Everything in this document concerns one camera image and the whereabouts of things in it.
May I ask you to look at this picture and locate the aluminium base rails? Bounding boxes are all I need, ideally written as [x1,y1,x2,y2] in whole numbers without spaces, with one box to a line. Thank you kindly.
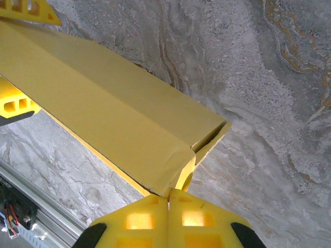
[0,157,90,248]

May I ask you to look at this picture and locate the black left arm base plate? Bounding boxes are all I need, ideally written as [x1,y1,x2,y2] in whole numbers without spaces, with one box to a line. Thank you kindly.
[0,178,37,230]

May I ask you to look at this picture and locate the small left circuit board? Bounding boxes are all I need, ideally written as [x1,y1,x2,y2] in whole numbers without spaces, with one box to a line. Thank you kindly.
[0,211,21,240]

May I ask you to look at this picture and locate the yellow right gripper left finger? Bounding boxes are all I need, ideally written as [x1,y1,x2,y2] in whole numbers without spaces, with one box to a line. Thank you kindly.
[73,194,171,248]

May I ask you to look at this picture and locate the slotted grey cable duct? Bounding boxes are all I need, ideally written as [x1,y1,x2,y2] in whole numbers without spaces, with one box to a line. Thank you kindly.
[15,224,78,248]

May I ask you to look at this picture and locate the yellow and white paper box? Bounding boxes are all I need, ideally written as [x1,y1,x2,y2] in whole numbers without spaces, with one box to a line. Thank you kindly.
[0,19,233,198]

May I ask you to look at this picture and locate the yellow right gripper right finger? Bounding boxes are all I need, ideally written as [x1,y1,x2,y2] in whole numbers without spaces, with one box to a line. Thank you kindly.
[168,188,267,248]

